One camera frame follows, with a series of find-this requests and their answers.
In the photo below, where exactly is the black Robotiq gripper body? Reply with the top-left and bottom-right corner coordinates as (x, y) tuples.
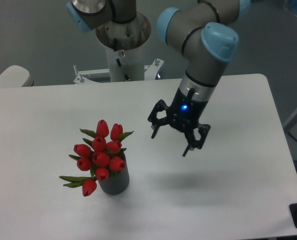
(167, 87), (208, 133)

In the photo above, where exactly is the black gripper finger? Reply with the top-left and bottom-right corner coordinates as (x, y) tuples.
(148, 99), (173, 140)
(182, 123), (211, 157)

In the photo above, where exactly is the red tulip bouquet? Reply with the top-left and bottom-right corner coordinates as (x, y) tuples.
(59, 119), (132, 197)

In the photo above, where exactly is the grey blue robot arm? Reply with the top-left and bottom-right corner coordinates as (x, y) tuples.
(66, 0), (251, 150)

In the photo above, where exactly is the dark grey ribbed vase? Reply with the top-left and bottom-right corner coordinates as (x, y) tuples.
(98, 164), (130, 196)

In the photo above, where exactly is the white chair armrest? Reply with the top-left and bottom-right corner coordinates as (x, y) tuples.
(0, 65), (35, 89)

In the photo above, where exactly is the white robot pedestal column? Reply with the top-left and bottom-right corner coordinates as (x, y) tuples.
(104, 46), (145, 83)

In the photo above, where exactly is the white metal base frame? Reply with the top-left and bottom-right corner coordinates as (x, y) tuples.
(73, 58), (165, 85)

